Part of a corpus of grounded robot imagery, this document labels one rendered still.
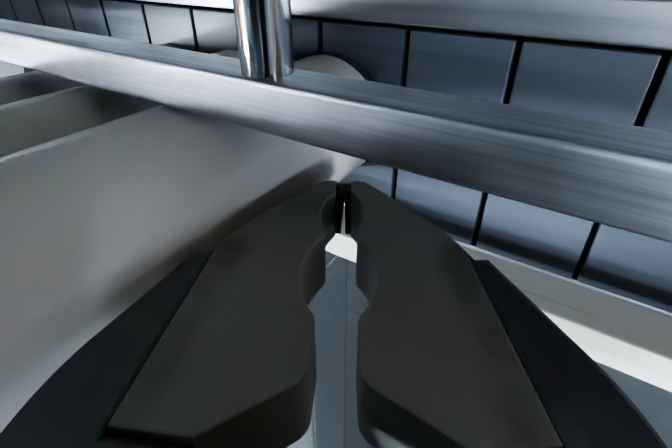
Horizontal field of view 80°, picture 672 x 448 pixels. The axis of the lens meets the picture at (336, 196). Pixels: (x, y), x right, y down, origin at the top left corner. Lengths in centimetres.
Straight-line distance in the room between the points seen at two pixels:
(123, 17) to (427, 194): 20
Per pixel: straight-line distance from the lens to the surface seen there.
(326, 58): 17
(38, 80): 21
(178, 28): 24
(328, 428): 42
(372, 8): 17
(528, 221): 17
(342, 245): 16
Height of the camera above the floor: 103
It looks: 46 degrees down
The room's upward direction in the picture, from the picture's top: 129 degrees counter-clockwise
